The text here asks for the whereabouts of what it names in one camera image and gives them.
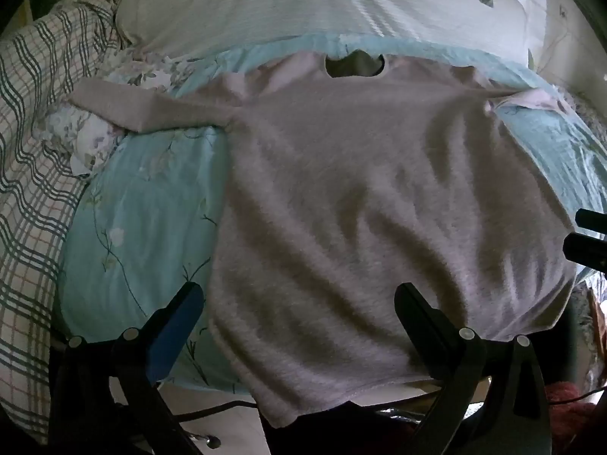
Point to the plaid quilt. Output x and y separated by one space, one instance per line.
33 151

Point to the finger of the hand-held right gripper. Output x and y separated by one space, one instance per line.
593 222
585 251

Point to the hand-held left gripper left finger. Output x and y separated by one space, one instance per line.
175 336

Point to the pink fuzzy sweater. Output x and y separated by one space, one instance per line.
355 199

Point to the white ribbed bed cover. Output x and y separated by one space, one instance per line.
284 0

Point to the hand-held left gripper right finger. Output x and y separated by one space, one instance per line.
417 322

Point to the red knit cloth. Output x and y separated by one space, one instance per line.
576 417

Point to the teal floral bed sheet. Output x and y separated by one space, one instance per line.
142 199

